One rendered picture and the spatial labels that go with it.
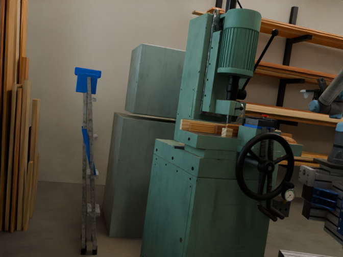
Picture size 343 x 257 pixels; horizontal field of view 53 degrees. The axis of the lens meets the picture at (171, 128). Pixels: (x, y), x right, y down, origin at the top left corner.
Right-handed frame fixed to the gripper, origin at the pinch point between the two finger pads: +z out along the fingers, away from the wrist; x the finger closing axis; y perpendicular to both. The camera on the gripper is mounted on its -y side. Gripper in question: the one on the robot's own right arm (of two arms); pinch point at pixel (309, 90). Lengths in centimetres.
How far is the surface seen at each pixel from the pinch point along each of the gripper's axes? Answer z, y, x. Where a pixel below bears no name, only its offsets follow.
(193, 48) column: -24, -23, -94
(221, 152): -69, 28, -95
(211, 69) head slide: -40, -11, -89
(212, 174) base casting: -70, 38, -99
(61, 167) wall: 176, 84, -178
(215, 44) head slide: -40, -24, -87
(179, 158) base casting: -51, 34, -109
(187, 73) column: -21, -9, -96
